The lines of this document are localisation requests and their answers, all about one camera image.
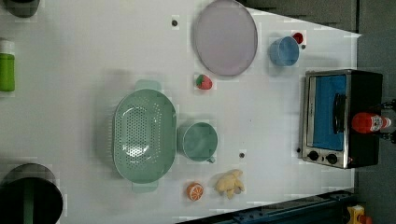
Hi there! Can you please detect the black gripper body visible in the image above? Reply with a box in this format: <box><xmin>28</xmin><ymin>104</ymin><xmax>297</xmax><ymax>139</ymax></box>
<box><xmin>370</xmin><ymin>100</ymin><xmax>396</xmax><ymax>144</ymax></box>

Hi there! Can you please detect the red ketchup bottle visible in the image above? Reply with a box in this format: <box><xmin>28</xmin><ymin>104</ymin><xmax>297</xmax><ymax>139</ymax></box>
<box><xmin>351</xmin><ymin>112</ymin><xmax>392</xmax><ymax>133</ymax></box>

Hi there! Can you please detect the black robot base upper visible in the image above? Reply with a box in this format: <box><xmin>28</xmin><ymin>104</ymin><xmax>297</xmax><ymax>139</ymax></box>
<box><xmin>2</xmin><ymin>0</ymin><xmax>40</xmax><ymax>18</ymax></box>

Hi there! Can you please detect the black robot base lower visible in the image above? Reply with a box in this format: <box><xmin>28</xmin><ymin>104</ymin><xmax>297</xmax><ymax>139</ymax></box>
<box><xmin>0</xmin><ymin>163</ymin><xmax>64</xmax><ymax>224</ymax></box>

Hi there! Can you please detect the silver black toaster oven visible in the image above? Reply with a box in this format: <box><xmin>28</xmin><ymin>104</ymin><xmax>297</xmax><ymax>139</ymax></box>
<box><xmin>300</xmin><ymin>69</ymin><xmax>383</xmax><ymax>169</ymax></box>

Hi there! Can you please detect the small red toy fruit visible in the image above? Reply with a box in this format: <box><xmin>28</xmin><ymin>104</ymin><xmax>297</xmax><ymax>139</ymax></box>
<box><xmin>292</xmin><ymin>33</ymin><xmax>304</xmax><ymax>44</ymax></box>

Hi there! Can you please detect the yellow orange object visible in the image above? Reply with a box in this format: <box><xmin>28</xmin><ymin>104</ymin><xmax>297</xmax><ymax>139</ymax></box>
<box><xmin>347</xmin><ymin>205</ymin><xmax>373</xmax><ymax>224</ymax></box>

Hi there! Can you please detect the blue plastic cup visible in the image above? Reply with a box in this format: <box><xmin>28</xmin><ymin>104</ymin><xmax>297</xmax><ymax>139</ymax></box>
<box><xmin>269</xmin><ymin>36</ymin><xmax>300</xmax><ymax>66</ymax></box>

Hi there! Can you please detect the grey round plate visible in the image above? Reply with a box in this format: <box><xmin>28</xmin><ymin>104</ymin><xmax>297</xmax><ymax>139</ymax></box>
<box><xmin>193</xmin><ymin>0</ymin><xmax>258</xmax><ymax>76</ymax></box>

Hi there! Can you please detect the yellow banana toy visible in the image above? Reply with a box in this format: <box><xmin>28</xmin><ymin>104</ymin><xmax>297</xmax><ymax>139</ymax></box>
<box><xmin>215</xmin><ymin>170</ymin><xmax>245</xmax><ymax>200</ymax></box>

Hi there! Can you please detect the red strawberry toy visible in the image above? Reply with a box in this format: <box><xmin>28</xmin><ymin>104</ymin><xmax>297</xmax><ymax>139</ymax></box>
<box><xmin>195</xmin><ymin>75</ymin><xmax>213</xmax><ymax>90</ymax></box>

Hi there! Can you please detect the green plastic cup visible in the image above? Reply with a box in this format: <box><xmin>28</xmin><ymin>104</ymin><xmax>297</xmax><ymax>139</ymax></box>
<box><xmin>177</xmin><ymin>122</ymin><xmax>219</xmax><ymax>163</ymax></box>

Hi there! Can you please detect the orange slice toy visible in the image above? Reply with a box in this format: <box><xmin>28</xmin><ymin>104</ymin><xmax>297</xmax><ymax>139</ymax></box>
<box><xmin>186</xmin><ymin>182</ymin><xmax>204</xmax><ymax>202</ymax></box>

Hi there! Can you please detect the green perforated colander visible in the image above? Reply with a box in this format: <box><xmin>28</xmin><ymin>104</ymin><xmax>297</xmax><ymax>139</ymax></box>
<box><xmin>113</xmin><ymin>79</ymin><xmax>177</xmax><ymax>193</ymax></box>

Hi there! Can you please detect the green white bottle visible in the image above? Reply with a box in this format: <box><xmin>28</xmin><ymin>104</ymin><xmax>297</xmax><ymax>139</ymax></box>
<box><xmin>0</xmin><ymin>39</ymin><xmax>15</xmax><ymax>92</ymax></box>

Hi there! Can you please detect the blue metal frame rail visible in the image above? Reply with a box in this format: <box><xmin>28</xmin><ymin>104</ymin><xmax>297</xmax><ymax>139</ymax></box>
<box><xmin>177</xmin><ymin>190</ymin><xmax>357</xmax><ymax>224</ymax></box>

